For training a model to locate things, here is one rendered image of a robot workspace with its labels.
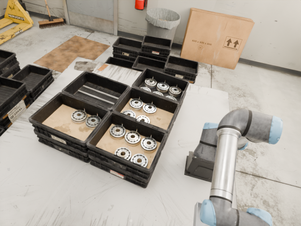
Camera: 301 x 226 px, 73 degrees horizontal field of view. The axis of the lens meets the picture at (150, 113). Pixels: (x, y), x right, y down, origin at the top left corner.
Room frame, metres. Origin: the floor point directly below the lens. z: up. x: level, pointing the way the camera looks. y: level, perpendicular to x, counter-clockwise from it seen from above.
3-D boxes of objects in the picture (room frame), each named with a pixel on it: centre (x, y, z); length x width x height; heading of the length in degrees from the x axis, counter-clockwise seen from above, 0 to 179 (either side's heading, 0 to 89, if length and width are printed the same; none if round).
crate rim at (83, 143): (0.83, 0.49, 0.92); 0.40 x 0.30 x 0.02; 76
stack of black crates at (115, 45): (2.70, 0.47, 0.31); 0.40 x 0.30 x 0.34; 84
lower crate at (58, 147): (0.83, 0.49, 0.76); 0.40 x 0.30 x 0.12; 76
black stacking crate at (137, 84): (1.31, -0.05, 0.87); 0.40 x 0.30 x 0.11; 76
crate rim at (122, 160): (0.73, 0.10, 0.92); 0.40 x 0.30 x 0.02; 76
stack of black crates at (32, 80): (1.63, 1.33, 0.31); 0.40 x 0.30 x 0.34; 174
